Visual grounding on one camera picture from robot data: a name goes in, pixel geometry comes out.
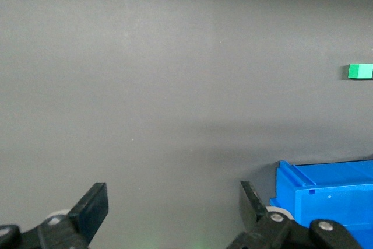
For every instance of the small green cube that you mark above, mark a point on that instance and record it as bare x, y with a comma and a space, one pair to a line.
361, 71

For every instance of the blue plastic storage bin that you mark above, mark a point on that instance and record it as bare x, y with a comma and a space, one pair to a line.
329, 202

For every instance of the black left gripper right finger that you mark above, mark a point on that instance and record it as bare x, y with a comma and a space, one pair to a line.
250, 208

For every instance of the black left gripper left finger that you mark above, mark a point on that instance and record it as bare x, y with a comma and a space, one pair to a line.
87, 211

